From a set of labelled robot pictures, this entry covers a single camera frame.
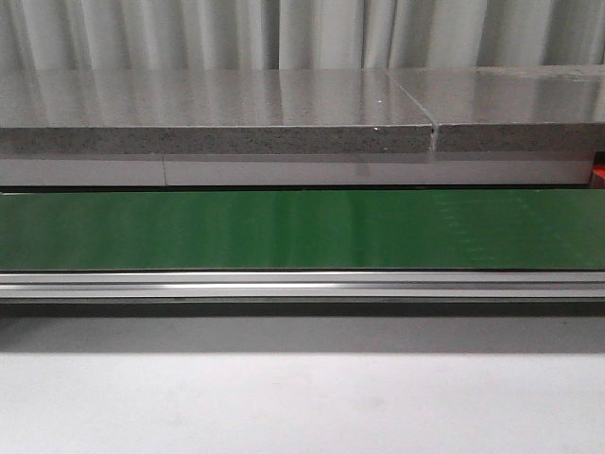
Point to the green conveyor belt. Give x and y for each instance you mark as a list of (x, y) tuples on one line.
[(516, 229)]

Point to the grey stone countertop slab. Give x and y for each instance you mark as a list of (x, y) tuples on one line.
[(153, 112)]

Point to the right grey stone slab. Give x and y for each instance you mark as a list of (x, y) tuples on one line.
[(546, 108)]

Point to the white cabinet front panel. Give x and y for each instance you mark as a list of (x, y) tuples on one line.
[(508, 168)]

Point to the red box at right edge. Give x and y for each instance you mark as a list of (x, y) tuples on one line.
[(597, 180)]

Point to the grey pleated curtain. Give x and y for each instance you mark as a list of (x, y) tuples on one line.
[(41, 35)]

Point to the aluminium conveyor side rail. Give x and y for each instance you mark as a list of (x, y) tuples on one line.
[(391, 285)]

